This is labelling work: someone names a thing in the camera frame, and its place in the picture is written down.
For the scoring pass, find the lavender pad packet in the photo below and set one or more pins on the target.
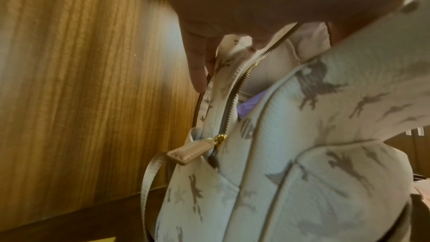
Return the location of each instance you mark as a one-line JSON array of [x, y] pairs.
[[252, 104]]

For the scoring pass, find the cream patterned backpack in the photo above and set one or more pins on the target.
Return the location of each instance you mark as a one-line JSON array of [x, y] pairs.
[[302, 169]]

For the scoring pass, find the small yellow box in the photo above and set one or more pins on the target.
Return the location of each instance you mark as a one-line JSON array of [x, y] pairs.
[[104, 239]]

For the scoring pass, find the brown wardrobe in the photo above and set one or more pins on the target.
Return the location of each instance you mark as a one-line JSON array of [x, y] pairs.
[[420, 156]]

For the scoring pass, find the pink bed sheet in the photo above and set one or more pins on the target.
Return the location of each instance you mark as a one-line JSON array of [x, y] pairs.
[[421, 190]]

